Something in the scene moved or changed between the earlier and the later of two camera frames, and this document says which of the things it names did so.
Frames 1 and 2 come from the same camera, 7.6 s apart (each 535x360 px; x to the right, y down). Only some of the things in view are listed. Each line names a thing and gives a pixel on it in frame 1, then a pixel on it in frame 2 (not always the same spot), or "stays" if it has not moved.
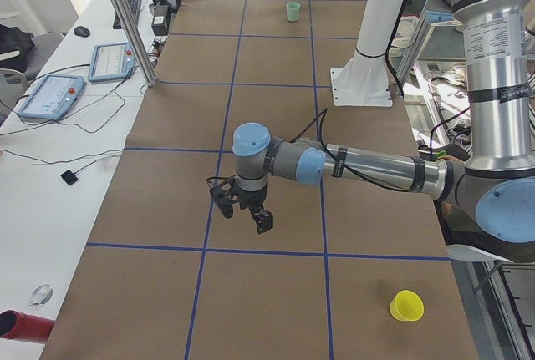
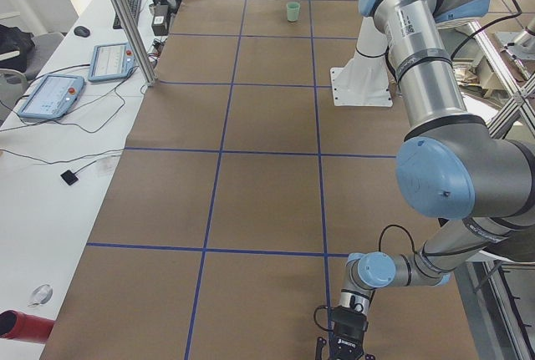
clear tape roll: x=41 y=296 stays
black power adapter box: x=161 y=19 stays
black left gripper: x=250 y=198 to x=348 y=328
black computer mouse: x=81 y=31 stays
